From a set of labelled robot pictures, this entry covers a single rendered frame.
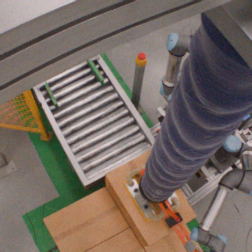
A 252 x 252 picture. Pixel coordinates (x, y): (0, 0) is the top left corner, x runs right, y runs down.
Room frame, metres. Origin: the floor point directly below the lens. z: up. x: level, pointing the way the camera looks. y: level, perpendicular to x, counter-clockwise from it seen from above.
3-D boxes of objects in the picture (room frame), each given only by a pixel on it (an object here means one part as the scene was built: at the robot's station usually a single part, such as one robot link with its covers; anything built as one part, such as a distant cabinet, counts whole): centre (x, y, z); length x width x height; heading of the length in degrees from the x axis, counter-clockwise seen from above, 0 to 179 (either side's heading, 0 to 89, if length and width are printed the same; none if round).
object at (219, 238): (0.11, -0.60, 1.37); 0.11 x 0.11 x 0.08; 70
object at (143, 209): (0.42, -0.16, 0.97); 0.34 x 0.10 x 0.05; 36
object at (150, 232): (0.45, -0.23, 0.75); 0.60 x 0.40 x 0.40; 36
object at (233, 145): (0.79, -0.73, 1.20); 0.13 x 0.12 x 0.14; 70
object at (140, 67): (1.52, -0.07, 0.50); 0.07 x 0.07 x 1.00; 36
